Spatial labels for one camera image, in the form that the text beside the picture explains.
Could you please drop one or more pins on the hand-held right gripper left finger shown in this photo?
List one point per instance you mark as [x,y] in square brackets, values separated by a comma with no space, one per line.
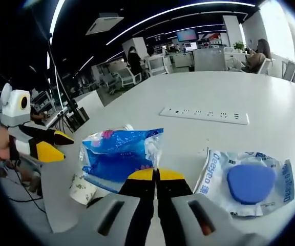
[142,205]

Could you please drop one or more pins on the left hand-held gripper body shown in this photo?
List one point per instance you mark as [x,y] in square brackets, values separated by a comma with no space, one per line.
[14,110]

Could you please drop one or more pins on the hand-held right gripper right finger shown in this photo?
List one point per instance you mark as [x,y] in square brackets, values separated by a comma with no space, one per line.
[170,205]

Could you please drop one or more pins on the white paper cup green print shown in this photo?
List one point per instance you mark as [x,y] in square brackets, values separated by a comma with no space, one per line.
[82,189]

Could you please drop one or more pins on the blue tissue pack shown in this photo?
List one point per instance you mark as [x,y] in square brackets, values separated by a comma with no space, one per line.
[116,153]

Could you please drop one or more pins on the wet wipes pack blue lid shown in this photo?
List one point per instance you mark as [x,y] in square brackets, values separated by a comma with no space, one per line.
[250,184]

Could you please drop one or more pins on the person's left hand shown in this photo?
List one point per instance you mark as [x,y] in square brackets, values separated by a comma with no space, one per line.
[0,144]

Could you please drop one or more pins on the cluttered equipment desk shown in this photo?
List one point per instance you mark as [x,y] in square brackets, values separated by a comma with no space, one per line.
[50,115]

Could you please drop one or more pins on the black computer case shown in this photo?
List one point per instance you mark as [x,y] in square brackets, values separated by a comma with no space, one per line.
[79,118]

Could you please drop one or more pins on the white power strip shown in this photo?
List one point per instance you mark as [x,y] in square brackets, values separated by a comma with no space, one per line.
[203,115]

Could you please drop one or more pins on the white office chair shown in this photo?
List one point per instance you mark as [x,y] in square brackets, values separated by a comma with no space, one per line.
[156,65]
[289,70]
[128,77]

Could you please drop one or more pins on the ceiling light strip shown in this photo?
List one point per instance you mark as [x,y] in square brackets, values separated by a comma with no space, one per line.
[59,15]

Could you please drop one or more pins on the white table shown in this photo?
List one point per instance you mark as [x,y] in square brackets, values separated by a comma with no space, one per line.
[214,89]

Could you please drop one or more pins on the ceiling air vent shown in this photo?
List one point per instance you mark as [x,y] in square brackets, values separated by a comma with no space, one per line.
[104,25]

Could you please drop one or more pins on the grey partition cabinet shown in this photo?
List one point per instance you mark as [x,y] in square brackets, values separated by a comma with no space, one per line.
[209,60]

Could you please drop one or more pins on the green potted plant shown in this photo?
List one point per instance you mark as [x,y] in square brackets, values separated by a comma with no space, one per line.
[239,46]

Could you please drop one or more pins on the bright window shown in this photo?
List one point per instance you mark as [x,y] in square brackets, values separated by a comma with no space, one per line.
[275,30]

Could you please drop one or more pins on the wall display screen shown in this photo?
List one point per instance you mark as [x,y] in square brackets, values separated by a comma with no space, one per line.
[186,36]

